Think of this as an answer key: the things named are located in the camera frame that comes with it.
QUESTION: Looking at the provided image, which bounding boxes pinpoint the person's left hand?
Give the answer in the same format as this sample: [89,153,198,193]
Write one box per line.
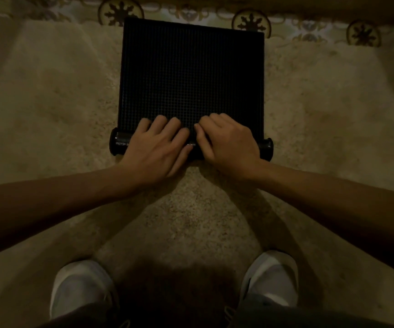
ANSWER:
[119,115,194,189]

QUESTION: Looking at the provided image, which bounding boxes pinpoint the person's right hand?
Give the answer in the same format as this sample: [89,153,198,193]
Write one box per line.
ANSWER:
[193,113,263,183]

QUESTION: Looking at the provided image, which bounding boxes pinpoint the black mesh roll-up mat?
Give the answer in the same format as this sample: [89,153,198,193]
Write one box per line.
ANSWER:
[109,17,275,165]

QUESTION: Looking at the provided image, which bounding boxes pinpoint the person's left forearm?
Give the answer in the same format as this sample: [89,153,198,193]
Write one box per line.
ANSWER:
[0,163,134,263]

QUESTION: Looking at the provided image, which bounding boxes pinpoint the person's right forearm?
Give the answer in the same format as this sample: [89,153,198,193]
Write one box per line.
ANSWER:
[252,160,394,281]

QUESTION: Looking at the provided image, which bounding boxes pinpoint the patterned carpet with medallions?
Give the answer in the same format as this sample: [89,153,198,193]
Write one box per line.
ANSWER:
[0,0,394,49]

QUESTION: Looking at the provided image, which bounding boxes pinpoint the beige shaggy rug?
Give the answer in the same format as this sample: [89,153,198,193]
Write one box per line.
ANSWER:
[0,15,394,328]

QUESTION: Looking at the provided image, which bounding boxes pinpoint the person's white right shoe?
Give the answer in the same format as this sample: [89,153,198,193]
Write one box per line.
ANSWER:
[239,249,300,308]

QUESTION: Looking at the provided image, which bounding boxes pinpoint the person's white shoe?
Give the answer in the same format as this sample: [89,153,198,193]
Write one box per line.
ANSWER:
[49,259,119,321]
[239,249,300,308]

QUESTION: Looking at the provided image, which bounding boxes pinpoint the person's white left shoe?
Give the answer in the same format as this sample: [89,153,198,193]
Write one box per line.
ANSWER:
[49,259,119,321]

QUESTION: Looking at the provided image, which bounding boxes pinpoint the person's dark trousers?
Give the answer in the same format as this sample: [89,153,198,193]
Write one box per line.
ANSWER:
[39,294,394,328]

